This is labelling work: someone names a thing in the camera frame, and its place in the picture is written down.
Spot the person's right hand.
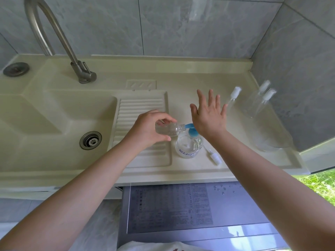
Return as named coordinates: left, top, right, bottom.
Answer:
left=189, top=89, right=228, bottom=140

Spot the person's left hand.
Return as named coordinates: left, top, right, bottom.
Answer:
left=121, top=109, right=178, bottom=152

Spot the small clear bottle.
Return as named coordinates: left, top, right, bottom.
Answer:
left=248, top=99, right=269, bottom=119
left=244, top=89, right=263, bottom=114
left=155, top=122, right=187, bottom=137
left=226, top=86, right=243, bottom=113

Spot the clear hand sanitizer pump bottle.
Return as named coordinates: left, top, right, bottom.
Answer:
left=175, top=123, right=203, bottom=159

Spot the person's right forearm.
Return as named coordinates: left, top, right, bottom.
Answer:
left=209, top=129, right=335, bottom=251

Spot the person's left forearm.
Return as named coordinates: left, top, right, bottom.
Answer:
left=0, top=141, right=142, bottom=251

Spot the person's white shirt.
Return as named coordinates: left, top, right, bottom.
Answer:
left=118, top=241, right=210, bottom=251

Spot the steel sink drain strainer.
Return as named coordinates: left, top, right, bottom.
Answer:
left=79, top=131, right=103, bottom=151

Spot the grey washing machine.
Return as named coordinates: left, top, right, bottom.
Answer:
left=116, top=181, right=291, bottom=251

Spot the cream sink with washboard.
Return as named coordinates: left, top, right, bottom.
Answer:
left=0, top=54, right=311, bottom=200

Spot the glass window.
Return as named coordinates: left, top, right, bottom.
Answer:
left=293, top=138, right=335, bottom=207

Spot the curved steel faucet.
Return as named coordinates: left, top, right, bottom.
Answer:
left=24, top=0, right=97, bottom=84

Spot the white cabinet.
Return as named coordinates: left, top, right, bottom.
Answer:
left=0, top=187, right=122, bottom=200

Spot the round steel hole cover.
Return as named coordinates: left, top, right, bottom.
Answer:
left=3, top=62, right=30, bottom=77

